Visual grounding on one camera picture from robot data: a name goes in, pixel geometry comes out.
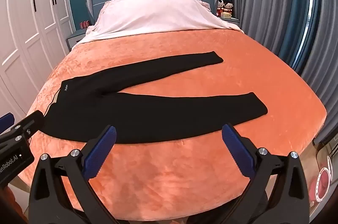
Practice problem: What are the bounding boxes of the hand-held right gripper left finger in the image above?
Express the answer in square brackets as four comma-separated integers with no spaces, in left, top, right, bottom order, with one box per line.
[29,125,124,224]

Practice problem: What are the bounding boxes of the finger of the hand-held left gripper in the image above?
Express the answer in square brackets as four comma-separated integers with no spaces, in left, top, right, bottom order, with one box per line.
[0,112,14,135]
[11,110,45,145]

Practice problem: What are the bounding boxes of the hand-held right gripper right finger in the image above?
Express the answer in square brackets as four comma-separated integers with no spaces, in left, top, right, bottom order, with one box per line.
[221,124,310,224]

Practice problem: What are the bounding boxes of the black pants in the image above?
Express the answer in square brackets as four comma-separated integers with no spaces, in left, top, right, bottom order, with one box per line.
[44,50,269,144]

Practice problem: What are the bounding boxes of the orange plush blanket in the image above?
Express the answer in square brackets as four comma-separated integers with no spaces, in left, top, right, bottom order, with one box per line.
[20,28,328,215]

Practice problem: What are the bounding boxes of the white wardrobe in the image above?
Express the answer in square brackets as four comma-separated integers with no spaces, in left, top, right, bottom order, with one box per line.
[0,0,75,119]

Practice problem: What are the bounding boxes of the pink round object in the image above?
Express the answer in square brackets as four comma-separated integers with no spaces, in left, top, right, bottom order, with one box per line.
[307,155,334,208]

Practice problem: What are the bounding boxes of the grey nightstand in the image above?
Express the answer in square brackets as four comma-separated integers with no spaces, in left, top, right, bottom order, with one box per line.
[219,16,241,30]
[66,29,89,53]

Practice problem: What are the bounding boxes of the blue curtain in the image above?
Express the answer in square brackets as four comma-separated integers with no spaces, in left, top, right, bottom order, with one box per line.
[273,0,319,75]

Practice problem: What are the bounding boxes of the grey sheer curtain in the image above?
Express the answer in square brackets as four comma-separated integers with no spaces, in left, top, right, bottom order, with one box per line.
[230,0,338,147]

